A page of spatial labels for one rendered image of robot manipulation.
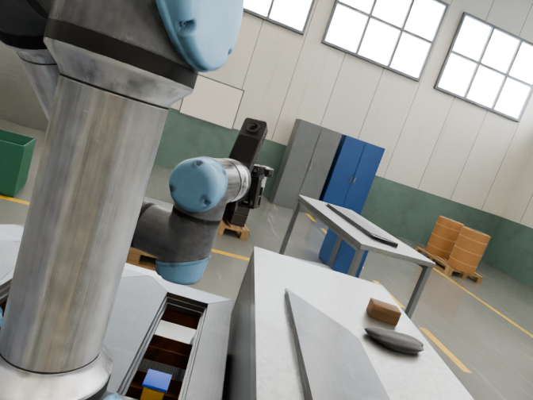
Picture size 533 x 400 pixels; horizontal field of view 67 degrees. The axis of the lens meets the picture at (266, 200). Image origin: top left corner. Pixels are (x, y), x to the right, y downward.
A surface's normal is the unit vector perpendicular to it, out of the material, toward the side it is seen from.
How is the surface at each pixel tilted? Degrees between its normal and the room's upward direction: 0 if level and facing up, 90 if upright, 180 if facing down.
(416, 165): 90
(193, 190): 90
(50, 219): 90
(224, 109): 90
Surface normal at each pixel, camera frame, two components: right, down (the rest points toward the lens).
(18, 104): 0.17, 0.23
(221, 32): 0.95, 0.22
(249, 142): -0.11, -0.40
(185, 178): -0.26, 0.09
